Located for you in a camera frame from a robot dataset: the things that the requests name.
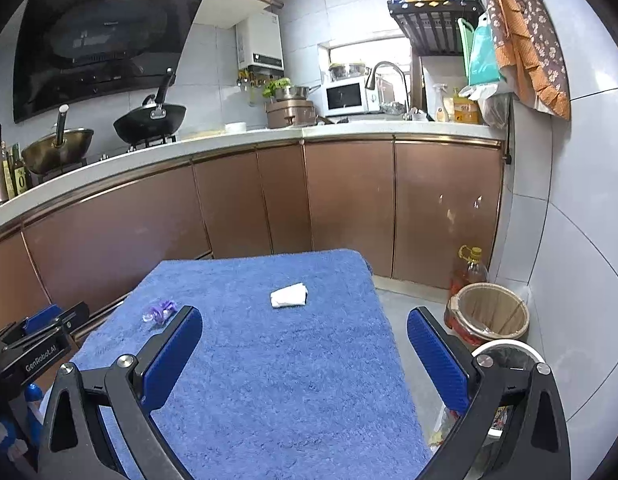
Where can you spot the white water heater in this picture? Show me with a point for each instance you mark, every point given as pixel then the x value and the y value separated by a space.
pixel 259 44

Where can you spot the teal plastic bag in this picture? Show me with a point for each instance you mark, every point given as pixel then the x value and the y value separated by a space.
pixel 479 52

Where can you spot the black range hood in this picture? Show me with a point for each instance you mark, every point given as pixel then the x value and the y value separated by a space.
pixel 74 50

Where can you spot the chrome kitchen faucet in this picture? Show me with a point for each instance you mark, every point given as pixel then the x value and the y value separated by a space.
pixel 386 84

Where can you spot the brown rice cooker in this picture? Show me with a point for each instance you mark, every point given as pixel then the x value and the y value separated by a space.
pixel 291 113

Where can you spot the blue towel mat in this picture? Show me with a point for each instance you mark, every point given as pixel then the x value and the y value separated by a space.
pixel 311 392

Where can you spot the brass coloured pot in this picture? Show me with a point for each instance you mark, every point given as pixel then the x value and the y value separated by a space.
pixel 62 147

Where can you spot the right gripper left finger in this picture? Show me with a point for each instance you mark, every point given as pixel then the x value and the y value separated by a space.
pixel 163 358

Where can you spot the yellow detergent bottle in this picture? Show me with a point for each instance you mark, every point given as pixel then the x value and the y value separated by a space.
pixel 465 110

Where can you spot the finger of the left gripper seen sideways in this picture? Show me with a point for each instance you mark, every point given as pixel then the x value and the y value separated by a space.
pixel 42 322

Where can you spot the cooking oil bottle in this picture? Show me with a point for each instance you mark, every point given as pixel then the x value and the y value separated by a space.
pixel 469 269

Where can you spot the steel pot with greens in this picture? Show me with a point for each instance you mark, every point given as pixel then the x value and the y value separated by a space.
pixel 282 89

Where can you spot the white microwave oven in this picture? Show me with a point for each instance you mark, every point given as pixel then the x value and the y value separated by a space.
pixel 349 97

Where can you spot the orange patterned apron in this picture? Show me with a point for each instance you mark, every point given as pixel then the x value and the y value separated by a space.
pixel 529 55

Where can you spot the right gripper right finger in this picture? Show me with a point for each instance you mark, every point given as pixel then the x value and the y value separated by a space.
pixel 447 361

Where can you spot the purple candy wrapper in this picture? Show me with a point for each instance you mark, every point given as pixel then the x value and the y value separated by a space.
pixel 159 314

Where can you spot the brown kitchen cabinets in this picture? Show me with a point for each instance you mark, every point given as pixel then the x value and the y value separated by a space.
pixel 406 202

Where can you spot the olive oil bottle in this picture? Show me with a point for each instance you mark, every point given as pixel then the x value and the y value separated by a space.
pixel 20 171

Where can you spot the black wok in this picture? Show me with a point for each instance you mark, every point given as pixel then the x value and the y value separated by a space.
pixel 154 119

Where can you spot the wicker waste basket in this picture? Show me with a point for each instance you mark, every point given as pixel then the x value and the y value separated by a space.
pixel 484 312

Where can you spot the black dish rack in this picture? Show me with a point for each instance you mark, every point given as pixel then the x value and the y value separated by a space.
pixel 432 25

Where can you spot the white spray bottle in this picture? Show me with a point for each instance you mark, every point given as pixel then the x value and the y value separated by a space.
pixel 440 109

